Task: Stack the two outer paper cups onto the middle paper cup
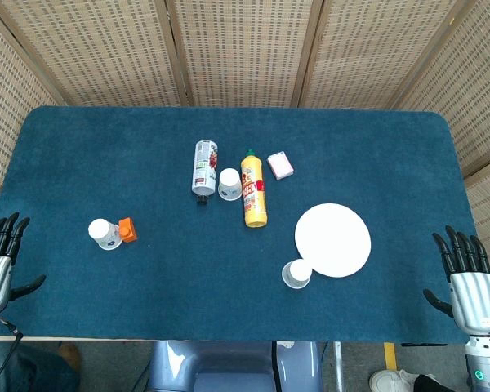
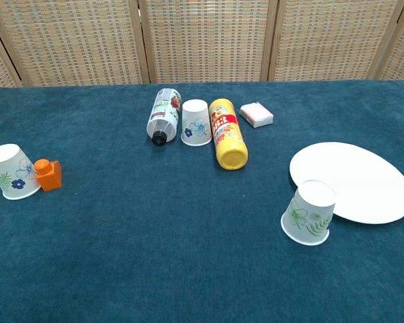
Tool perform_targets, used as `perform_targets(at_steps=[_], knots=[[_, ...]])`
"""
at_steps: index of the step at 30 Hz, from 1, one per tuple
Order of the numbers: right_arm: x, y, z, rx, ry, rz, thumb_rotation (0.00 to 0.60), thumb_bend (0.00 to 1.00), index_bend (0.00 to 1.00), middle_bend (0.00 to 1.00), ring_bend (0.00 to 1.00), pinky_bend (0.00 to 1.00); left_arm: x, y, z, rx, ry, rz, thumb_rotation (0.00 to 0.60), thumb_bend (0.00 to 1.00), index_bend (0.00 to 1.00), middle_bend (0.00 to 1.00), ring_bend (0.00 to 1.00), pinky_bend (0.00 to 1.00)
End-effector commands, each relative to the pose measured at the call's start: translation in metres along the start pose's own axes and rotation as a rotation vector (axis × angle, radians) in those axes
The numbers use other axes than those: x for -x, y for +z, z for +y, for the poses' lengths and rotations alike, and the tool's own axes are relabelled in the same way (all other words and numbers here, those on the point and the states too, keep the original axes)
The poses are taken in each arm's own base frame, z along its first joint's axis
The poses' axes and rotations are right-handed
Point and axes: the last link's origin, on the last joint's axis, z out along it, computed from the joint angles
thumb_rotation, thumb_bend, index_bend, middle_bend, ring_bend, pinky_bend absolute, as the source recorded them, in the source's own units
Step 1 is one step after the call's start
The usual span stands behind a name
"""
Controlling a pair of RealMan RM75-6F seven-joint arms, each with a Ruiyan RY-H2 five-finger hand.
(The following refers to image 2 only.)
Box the white floral paper cup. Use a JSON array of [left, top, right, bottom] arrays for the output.
[[180, 99, 213, 147], [280, 180, 337, 246], [0, 143, 42, 201]]

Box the white paper plate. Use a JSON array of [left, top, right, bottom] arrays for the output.
[[289, 141, 404, 225]]

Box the yellow plastic bottle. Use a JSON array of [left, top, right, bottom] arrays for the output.
[[208, 98, 249, 170]]

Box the clear bottle black cap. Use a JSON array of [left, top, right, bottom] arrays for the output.
[[145, 87, 183, 147]]

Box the pink white tissue pack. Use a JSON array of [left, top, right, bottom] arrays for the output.
[[238, 102, 275, 129]]

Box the blue table cloth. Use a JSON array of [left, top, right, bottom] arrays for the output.
[[0, 79, 404, 323]]

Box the orange toy block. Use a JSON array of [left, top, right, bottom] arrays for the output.
[[33, 158, 63, 192]]

